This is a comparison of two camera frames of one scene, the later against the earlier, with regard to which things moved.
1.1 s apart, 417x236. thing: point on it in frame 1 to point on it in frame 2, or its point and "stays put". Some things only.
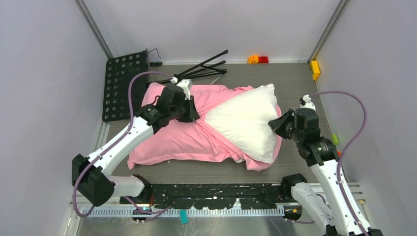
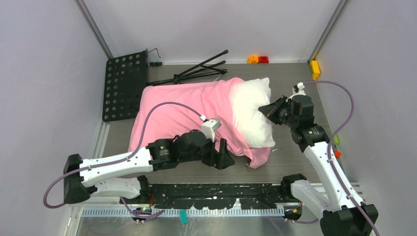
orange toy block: x=253 y=59 stays put
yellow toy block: x=314 y=69 stays put
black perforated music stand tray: x=119 y=71 stays put
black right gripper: x=278 y=125 to x=270 y=110
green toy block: x=335 y=138 stays put
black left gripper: x=192 y=114 to x=216 y=159
